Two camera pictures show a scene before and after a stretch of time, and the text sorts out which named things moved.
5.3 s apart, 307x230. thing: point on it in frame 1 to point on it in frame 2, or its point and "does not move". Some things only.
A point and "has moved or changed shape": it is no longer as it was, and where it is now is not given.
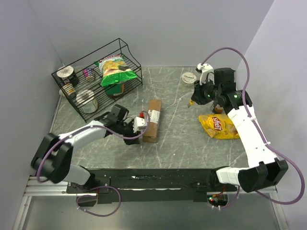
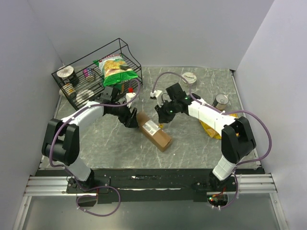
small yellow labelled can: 69,88 does not move
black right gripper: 197,96 to 163,118
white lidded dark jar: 68,75 does not move
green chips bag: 114,69 does not move
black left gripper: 134,141 to 129,120
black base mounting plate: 150,185 does not move
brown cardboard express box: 150,135 has moved or changed shape
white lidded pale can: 87,99 does not move
